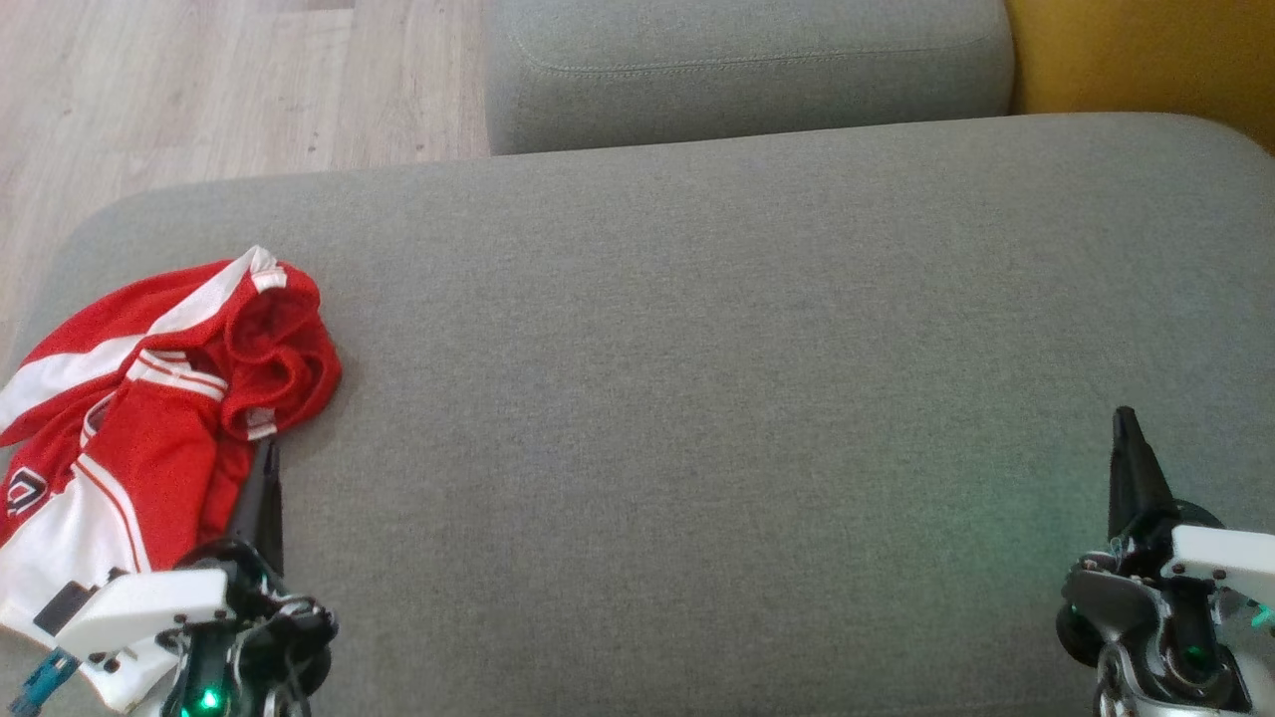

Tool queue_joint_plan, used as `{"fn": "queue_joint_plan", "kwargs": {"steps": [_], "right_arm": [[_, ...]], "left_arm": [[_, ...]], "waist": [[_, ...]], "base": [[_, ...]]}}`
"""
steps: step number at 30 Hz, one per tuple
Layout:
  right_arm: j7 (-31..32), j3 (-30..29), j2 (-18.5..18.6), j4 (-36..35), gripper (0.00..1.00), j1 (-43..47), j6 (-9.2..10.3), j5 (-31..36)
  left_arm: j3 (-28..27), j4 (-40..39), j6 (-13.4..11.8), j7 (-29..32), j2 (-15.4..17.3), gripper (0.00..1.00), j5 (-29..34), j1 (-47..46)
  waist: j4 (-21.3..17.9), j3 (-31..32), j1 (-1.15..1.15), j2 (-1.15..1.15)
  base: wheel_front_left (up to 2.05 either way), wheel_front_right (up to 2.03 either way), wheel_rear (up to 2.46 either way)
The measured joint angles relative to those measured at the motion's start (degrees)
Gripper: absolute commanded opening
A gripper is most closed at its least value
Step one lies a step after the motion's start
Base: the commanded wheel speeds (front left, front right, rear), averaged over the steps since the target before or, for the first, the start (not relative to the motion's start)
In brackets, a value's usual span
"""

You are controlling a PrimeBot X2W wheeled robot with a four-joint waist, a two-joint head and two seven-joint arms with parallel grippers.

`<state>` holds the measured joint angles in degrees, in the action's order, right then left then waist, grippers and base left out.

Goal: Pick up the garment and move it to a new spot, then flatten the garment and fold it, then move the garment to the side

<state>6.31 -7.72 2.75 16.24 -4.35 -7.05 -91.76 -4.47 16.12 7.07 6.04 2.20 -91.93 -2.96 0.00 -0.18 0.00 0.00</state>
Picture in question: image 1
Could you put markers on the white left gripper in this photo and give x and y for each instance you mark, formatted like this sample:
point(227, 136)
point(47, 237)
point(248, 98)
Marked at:
point(149, 607)

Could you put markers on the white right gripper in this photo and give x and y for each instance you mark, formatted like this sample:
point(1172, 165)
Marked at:
point(1225, 563)

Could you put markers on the red white basketball jersey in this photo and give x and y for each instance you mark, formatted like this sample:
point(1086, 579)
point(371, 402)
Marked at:
point(149, 448)

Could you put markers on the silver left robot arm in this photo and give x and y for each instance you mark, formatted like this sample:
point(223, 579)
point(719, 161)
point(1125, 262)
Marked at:
point(204, 705)

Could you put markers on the yellow upholstered furniture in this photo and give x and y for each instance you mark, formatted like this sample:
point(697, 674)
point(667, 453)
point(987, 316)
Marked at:
point(1146, 60)

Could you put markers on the grey fabric sofa seat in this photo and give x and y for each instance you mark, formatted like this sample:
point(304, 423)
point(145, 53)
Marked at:
point(697, 398)

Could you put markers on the grey fabric sofa cushion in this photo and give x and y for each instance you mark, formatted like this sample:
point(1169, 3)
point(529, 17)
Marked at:
point(747, 90)

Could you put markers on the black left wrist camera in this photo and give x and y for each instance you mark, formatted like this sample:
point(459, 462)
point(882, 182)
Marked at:
point(65, 607)

